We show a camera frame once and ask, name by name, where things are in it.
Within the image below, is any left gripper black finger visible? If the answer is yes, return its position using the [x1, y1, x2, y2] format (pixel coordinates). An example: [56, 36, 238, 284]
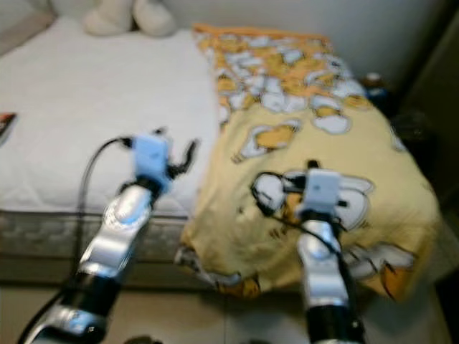
[181, 138, 201, 177]

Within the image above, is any yellow cartoon egg blanket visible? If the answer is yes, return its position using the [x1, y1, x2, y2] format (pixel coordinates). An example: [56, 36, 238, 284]
[175, 23, 443, 302]

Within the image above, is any dark red-green cover book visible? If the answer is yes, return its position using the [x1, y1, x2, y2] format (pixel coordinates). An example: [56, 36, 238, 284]
[0, 112, 18, 145]

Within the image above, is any white quilted mattress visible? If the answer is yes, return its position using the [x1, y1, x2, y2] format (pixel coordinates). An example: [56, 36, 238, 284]
[0, 16, 223, 262]

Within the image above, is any small brown blue toy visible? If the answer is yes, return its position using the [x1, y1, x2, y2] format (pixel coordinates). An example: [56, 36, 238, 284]
[364, 71, 389, 94]

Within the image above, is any beige plush toy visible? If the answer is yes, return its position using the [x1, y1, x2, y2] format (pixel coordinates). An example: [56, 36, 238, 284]
[82, 0, 178, 39]

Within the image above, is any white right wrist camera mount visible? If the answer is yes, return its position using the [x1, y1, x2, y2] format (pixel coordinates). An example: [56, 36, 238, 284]
[300, 168, 343, 221]

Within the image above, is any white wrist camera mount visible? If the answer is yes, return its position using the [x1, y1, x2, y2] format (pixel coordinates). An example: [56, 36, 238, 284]
[132, 132, 174, 191]
[300, 168, 343, 221]

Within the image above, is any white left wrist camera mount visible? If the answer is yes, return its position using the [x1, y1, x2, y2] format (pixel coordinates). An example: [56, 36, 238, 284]
[132, 132, 174, 191]

